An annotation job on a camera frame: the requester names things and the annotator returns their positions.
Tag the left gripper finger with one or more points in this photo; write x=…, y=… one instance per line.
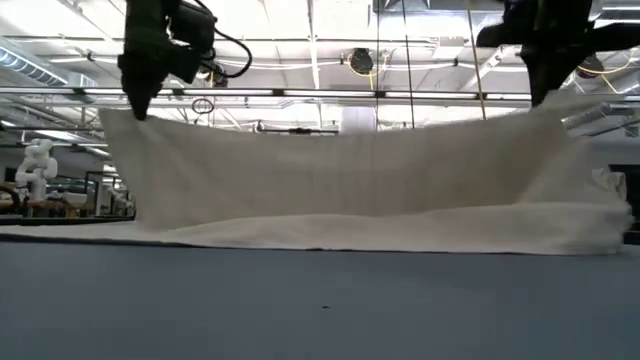
x=145, y=75

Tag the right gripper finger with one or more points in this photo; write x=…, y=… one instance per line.
x=547, y=70

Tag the white checked towel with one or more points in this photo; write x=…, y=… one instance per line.
x=350, y=190

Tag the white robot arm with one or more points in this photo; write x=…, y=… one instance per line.
x=37, y=165

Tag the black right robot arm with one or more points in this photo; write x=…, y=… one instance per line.
x=617, y=37

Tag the black cabinet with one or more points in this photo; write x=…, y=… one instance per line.
x=634, y=190

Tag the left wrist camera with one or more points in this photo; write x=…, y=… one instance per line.
x=195, y=30

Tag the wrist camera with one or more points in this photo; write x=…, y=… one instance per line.
x=195, y=30
x=500, y=35

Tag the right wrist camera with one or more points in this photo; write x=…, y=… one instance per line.
x=500, y=35

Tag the black frame cage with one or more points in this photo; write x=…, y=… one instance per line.
x=86, y=195

